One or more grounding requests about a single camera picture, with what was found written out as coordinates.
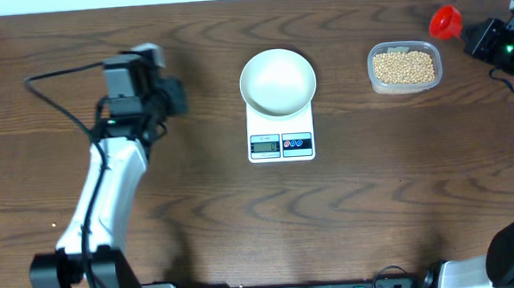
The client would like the red plastic measuring scoop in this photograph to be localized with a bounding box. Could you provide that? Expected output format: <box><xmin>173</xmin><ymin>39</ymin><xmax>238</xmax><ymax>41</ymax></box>
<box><xmin>428</xmin><ymin>4</ymin><xmax>463</xmax><ymax>40</ymax></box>

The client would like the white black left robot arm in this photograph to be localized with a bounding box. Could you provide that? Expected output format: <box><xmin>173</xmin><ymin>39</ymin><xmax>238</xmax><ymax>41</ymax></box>
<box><xmin>29</xmin><ymin>44</ymin><xmax>187</xmax><ymax>288</ymax></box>

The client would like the cream round bowl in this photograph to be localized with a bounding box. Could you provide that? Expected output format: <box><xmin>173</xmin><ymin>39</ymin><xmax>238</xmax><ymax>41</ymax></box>
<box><xmin>239</xmin><ymin>49</ymin><xmax>317</xmax><ymax>118</ymax></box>

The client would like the white digital kitchen scale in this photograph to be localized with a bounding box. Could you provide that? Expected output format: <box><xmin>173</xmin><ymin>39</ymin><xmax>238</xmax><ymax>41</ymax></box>
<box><xmin>246</xmin><ymin>103</ymin><xmax>316</xmax><ymax>164</ymax></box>

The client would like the clear container of soybeans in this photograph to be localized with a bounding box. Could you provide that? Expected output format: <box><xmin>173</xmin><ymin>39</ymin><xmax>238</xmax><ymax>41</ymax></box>
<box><xmin>367</xmin><ymin>40</ymin><xmax>444</xmax><ymax>95</ymax></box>

